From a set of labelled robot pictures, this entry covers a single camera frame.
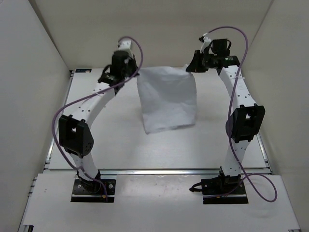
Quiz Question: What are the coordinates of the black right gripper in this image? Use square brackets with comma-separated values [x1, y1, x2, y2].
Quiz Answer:
[187, 51, 217, 74]

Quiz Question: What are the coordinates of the white skirt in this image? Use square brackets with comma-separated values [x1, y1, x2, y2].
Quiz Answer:
[137, 66, 197, 134]

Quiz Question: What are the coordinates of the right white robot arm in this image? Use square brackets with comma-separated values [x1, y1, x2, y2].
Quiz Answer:
[186, 36, 266, 194]

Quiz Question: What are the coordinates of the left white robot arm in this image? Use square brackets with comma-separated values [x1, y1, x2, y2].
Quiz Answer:
[58, 48, 138, 192]

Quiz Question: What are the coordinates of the left blue table label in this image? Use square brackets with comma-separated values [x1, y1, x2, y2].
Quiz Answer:
[75, 69, 92, 73]

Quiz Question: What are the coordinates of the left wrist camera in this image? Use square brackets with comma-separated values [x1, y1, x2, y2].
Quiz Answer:
[117, 39, 133, 56]

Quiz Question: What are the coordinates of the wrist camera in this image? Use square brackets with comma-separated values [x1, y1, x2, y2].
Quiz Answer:
[199, 33, 212, 53]
[117, 39, 133, 56]

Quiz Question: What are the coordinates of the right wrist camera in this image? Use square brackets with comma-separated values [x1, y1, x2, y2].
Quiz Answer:
[199, 33, 212, 53]

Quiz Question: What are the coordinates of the aluminium table frame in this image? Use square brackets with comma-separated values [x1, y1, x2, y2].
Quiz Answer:
[21, 70, 300, 232]

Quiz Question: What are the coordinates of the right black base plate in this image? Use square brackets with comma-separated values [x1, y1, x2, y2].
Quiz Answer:
[189, 175, 249, 205]

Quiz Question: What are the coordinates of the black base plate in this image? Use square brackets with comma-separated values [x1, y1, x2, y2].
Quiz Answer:
[189, 175, 249, 205]
[71, 177, 116, 203]

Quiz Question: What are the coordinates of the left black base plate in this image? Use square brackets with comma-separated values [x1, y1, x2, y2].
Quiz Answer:
[71, 177, 116, 203]

